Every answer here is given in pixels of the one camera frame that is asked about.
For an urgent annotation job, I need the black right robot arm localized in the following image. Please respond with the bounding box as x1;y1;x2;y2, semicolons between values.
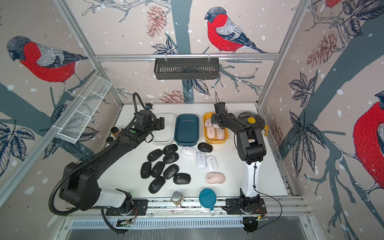
212;102;267;198

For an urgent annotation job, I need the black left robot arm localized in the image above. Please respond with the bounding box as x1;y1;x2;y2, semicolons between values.
49;110;165;211

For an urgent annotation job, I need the yellow storage box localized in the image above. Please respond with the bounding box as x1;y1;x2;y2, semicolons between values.
203;112;229;145

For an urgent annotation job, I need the white storage box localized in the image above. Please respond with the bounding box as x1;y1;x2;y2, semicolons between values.
152;113;176;146

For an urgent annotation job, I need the teal storage box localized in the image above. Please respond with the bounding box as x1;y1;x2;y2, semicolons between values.
174;114;200;147

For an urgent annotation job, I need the yellow electric cooking pot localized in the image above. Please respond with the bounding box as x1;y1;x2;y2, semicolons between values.
243;121;269;140

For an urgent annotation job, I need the brown spice jar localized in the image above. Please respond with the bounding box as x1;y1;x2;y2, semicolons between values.
111;127;120;138

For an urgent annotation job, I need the glass pot lid yellow knob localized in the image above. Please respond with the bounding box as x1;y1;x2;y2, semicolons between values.
238;112;266;130

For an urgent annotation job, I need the black mouse top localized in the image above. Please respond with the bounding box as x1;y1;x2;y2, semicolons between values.
163;144;178;155

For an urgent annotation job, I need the dark spice jar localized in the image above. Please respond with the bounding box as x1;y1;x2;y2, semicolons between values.
106;136;116;146

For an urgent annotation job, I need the black mouse near boxes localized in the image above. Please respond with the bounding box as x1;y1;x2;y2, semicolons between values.
198;142;213;153

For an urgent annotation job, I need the black mouse centre upper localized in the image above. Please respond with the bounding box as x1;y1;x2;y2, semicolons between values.
163;153;179;165

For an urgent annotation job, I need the black mouse far left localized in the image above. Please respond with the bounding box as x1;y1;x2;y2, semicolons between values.
140;162;152;179

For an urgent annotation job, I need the black mouse middle left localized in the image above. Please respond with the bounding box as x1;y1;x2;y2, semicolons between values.
151;161;165;178

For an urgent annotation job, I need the white mouse top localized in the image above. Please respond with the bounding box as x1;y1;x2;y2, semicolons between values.
182;147;198;157

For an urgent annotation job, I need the white mouse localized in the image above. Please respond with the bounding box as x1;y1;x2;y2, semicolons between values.
182;147;198;157
206;156;218;172
196;152;207;170

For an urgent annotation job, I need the white mouse right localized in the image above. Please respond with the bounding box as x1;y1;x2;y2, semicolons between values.
206;156;218;172

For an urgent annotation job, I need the white mouse centre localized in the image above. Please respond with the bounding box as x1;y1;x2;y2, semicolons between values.
196;152;207;170

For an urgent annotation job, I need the black mouse middle right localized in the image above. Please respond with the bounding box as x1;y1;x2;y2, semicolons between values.
163;164;179;180

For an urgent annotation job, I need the black mouse bottom left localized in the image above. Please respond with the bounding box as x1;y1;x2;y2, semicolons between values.
149;176;166;194

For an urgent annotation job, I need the black mouse bottom right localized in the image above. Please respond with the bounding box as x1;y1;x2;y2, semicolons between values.
173;173;191;185

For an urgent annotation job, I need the pink mouse bottom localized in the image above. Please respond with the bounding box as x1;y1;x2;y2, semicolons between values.
206;172;226;185

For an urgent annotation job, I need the small glass bottle metal cap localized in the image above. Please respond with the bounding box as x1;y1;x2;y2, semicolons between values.
171;191;184;208

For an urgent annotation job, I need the teal round lid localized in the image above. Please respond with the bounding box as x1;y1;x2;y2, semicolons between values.
199;188;217;216

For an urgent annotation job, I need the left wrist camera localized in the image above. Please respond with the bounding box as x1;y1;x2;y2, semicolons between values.
145;103;154;110

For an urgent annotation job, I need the black corrugated cable conduit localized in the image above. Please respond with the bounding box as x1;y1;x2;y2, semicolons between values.
47;92;148;216

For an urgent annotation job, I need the black hanging wire basket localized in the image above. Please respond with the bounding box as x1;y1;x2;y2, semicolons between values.
154;58;220;80

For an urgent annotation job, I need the white wire mesh shelf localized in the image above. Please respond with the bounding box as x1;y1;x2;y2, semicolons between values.
55;75;112;144

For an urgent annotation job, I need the aluminium mounting rail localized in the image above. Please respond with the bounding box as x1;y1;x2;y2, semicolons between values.
68;196;311;230

